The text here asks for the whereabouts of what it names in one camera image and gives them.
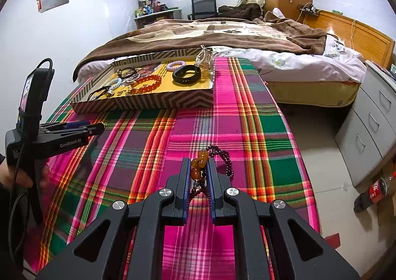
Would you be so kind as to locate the clear plastic hair claw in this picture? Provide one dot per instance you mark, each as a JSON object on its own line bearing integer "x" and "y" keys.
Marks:
{"x": 204, "y": 55}

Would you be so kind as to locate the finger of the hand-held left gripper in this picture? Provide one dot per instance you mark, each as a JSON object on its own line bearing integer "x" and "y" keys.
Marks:
{"x": 74, "y": 124}
{"x": 92, "y": 130}

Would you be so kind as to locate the charger on headboard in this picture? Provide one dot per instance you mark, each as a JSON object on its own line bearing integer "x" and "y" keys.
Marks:
{"x": 309, "y": 9}

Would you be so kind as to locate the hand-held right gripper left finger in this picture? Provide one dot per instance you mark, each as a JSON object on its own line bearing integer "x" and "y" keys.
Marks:
{"x": 185, "y": 187}

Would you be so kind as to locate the white floral bed sheet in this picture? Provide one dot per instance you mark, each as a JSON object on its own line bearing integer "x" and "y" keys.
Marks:
{"x": 294, "y": 63}

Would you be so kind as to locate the cluster of bottles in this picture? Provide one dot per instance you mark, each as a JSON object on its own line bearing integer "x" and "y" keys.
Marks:
{"x": 147, "y": 8}

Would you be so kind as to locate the black wristband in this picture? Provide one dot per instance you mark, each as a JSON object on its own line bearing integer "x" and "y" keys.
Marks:
{"x": 185, "y": 79}

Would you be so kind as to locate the brown blanket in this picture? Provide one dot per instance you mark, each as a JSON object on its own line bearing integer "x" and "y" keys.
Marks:
{"x": 216, "y": 32}

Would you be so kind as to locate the grey drawer cabinet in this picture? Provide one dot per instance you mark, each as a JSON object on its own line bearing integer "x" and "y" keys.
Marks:
{"x": 365, "y": 131}

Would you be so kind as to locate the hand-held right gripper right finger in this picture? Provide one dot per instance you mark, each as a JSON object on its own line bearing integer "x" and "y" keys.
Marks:
{"x": 211, "y": 187}

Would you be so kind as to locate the plaid cloth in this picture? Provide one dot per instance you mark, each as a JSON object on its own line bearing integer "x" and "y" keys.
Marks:
{"x": 247, "y": 131}

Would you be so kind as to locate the wooden headboard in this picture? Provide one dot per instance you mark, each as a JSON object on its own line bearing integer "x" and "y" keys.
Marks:
{"x": 368, "y": 35}

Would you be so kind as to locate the cola bottle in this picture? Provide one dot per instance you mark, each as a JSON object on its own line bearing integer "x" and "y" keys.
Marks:
{"x": 379, "y": 188}

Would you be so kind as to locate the black office chair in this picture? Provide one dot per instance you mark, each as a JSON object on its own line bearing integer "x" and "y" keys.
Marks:
{"x": 202, "y": 6}

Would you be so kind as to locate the white desk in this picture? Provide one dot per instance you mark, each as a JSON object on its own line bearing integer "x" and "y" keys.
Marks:
{"x": 154, "y": 18}

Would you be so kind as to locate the dark brown cloth pile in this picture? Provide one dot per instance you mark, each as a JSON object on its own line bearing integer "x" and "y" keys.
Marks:
{"x": 241, "y": 9}

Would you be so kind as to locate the yellow mattress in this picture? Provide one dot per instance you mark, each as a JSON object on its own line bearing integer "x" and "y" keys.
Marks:
{"x": 309, "y": 94}

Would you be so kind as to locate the striped cardboard box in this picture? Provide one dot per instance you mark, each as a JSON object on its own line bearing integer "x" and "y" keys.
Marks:
{"x": 154, "y": 102}

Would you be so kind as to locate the person's left hand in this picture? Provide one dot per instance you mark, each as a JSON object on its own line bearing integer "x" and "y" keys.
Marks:
{"x": 21, "y": 176}

